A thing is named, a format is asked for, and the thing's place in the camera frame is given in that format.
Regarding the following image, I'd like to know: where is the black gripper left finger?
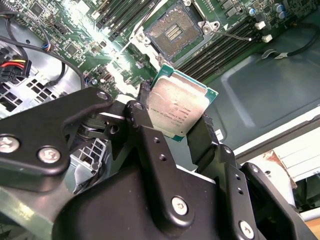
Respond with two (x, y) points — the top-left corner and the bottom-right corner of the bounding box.
(0, 81), (196, 223)

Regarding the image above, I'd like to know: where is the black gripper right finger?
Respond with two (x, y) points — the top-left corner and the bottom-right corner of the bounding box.
(187, 113), (320, 240)

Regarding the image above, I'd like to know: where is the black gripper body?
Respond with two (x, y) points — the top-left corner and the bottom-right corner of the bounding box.
(52, 167), (234, 240)

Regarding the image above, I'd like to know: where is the silver green CPU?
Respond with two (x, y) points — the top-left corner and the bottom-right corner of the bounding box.
(147, 63), (219, 143)

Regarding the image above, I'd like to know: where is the wire locking lever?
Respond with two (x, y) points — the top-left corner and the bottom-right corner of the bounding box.
(216, 30), (253, 41)

